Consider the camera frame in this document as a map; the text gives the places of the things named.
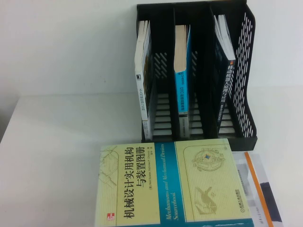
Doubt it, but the yellow book with teal spine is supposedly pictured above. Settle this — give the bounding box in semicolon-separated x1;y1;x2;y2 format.
94;138;253;227

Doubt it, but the dark mobile robot book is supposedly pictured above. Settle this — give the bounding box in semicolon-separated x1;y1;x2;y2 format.
214;14;237;122

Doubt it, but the white spine book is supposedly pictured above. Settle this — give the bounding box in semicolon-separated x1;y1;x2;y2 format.
134;20;153;141

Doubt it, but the blue cover book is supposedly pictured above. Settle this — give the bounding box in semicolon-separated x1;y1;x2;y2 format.
174;24;192;139

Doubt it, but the black plastic book stand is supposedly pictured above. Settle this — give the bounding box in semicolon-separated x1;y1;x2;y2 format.
136;1;259;152

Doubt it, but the white orange ROS2 book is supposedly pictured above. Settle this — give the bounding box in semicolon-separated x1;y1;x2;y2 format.
231;151;275;227

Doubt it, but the white book with dark patch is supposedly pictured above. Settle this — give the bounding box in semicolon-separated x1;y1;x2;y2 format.
248;151;284;224

